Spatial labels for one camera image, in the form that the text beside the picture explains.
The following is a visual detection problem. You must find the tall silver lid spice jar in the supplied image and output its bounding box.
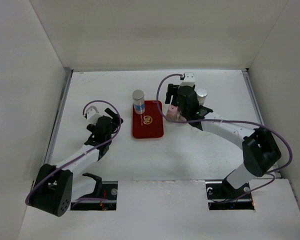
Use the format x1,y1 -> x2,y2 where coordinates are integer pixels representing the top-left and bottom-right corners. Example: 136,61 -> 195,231
196,88 -> 208,106

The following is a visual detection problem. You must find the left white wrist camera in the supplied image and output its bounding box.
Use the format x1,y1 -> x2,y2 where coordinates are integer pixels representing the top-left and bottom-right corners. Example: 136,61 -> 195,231
83,105 -> 101,123

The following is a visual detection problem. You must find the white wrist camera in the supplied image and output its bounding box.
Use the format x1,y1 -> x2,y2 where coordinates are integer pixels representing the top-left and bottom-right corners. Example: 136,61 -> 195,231
179,72 -> 196,88
83,105 -> 101,123

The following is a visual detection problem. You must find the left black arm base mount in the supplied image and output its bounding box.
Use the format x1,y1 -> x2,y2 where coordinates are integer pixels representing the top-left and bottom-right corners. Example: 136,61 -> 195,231
82,172 -> 103,198

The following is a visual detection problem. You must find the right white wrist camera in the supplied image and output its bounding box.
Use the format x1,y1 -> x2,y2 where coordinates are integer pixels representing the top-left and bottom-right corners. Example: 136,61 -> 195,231
179,72 -> 196,88

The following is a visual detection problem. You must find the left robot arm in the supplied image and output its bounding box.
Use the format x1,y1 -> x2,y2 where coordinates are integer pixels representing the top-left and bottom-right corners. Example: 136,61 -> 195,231
25,107 -> 124,217

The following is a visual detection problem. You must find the pink lid spice jar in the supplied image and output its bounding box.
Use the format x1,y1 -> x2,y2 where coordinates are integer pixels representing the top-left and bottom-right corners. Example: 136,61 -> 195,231
166,105 -> 179,121

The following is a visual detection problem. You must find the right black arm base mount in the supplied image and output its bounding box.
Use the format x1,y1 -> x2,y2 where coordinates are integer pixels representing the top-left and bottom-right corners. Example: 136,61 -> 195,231
221,178 -> 250,200

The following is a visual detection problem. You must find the red rectangular tray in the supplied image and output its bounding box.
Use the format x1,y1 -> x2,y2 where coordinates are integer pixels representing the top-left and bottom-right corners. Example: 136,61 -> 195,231
131,100 -> 164,140

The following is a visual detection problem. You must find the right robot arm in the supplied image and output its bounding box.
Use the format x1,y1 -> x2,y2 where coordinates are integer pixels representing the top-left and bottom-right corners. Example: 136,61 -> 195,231
165,83 -> 282,199

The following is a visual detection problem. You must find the silver lid blue label jar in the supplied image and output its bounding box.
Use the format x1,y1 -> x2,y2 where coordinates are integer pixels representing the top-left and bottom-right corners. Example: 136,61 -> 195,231
132,89 -> 145,115

